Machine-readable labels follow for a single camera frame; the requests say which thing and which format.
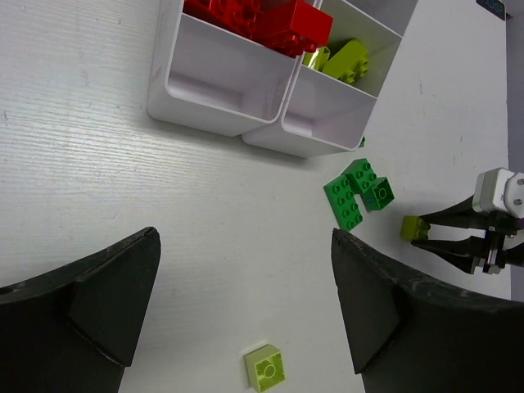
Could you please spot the red lego brick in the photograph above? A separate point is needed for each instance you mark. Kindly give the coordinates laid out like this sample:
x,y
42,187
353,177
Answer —
x,y
293,28
237,16

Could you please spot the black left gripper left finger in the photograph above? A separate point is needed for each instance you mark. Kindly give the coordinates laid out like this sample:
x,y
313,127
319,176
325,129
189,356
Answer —
x,y
76,328

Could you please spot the green L-shaped lego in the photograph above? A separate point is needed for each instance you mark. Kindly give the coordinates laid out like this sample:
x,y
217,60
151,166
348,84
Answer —
x,y
360,174

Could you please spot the lime lego brick center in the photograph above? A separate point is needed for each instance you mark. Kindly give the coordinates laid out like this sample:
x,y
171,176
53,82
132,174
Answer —
x,y
264,367

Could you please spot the lime green small lego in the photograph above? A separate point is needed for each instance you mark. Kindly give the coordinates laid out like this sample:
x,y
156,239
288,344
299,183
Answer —
x,y
414,228

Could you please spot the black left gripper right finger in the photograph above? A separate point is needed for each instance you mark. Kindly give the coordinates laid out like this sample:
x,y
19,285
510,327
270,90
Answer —
x,y
410,332

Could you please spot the white right divided container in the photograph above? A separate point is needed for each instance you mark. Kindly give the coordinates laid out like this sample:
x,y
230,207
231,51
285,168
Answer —
x,y
325,115

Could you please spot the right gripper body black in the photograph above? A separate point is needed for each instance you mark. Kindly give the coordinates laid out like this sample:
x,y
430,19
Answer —
x,y
490,252

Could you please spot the white left divided container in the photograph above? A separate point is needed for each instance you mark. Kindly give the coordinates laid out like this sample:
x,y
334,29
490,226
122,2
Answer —
x,y
208,78

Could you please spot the white divided container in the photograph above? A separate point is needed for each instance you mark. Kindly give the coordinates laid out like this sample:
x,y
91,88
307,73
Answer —
x,y
325,115
208,78

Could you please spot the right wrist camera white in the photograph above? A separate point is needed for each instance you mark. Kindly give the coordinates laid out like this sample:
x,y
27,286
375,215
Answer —
x,y
499,190

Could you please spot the blue table label right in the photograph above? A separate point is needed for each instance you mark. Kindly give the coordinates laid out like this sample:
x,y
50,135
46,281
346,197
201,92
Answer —
x,y
495,7

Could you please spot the red lego brick front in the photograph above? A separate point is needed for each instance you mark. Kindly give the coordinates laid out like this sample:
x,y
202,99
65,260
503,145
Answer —
x,y
237,16

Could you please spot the olive green lego brick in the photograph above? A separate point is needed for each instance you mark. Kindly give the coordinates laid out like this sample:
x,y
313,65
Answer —
x,y
318,59

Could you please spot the green lego brick lower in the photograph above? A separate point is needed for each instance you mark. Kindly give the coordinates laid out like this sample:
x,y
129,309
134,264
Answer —
x,y
343,203

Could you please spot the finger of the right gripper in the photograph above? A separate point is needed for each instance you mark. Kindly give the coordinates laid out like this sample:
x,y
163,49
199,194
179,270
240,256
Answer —
x,y
461,215
463,255

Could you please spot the lime green sloped lego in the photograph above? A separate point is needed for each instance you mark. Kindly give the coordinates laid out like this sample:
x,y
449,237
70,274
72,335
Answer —
x,y
349,64

